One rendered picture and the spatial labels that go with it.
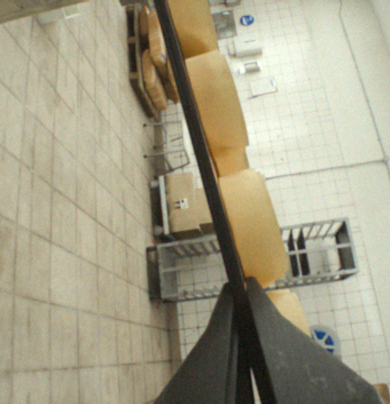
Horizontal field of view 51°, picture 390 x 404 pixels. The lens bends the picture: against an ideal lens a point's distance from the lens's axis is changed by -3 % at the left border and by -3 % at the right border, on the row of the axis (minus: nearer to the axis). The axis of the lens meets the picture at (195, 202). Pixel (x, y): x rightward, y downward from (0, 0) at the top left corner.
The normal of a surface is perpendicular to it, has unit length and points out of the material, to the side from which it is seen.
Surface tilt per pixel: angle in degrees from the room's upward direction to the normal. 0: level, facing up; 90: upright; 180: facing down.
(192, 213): 86
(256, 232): 88
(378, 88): 90
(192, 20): 85
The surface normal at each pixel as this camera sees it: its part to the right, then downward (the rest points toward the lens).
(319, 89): -0.17, -0.34
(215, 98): -0.07, 0.09
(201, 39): 0.15, 0.76
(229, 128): 0.10, 0.61
